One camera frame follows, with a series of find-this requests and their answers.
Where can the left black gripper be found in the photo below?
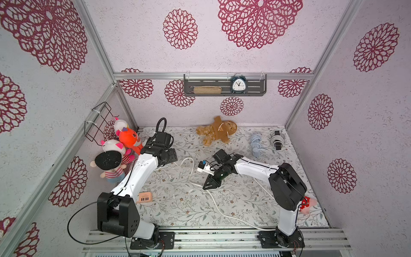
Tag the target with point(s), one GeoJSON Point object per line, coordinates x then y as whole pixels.
{"type": "Point", "coordinates": [173, 156]}

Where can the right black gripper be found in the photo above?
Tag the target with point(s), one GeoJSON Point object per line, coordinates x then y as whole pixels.
{"type": "Point", "coordinates": [217, 175]}

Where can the pink power strip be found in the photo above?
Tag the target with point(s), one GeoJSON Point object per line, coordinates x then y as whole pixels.
{"type": "Point", "coordinates": [145, 197]}

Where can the blue power strip with cord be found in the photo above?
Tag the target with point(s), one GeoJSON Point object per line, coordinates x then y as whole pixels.
{"type": "Point", "coordinates": [256, 146]}

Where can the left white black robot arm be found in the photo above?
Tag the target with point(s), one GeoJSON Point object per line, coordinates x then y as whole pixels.
{"type": "Point", "coordinates": [117, 212]}

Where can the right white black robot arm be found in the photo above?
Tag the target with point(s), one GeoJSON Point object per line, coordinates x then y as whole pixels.
{"type": "Point", "coordinates": [286, 185]}

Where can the orange fox plush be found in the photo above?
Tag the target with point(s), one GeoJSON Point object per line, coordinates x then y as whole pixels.
{"type": "Point", "coordinates": [130, 139]}

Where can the brown teddy bear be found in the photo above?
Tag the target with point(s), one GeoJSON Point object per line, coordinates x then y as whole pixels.
{"type": "Point", "coordinates": [218, 130]}

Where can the pink striped pig plush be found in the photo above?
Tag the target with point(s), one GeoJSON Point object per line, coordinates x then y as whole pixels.
{"type": "Point", "coordinates": [127, 155]}

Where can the black-haired doll plush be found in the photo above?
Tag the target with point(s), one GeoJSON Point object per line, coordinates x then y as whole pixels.
{"type": "Point", "coordinates": [110, 163]}

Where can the beige pouch on shelf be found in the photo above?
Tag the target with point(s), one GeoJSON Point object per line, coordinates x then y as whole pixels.
{"type": "Point", "coordinates": [208, 90]}

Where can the pink red dotted plush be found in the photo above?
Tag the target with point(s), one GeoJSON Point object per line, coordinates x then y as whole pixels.
{"type": "Point", "coordinates": [307, 204]}

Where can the teal alarm clock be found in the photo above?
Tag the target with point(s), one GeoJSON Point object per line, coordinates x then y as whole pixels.
{"type": "Point", "coordinates": [238, 85]}

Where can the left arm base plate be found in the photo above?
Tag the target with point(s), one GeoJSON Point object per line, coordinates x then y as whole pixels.
{"type": "Point", "coordinates": [159, 241]}

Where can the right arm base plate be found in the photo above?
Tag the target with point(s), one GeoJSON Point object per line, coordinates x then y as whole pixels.
{"type": "Point", "coordinates": [277, 239]}

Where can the black wire basket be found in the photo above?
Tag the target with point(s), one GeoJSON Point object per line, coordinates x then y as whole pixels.
{"type": "Point", "coordinates": [101, 128]}

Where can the grey wall shelf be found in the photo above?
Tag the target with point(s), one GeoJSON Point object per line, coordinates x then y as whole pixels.
{"type": "Point", "coordinates": [256, 86]}

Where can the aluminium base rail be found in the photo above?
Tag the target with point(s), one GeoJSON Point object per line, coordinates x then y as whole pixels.
{"type": "Point", "coordinates": [195, 240]}

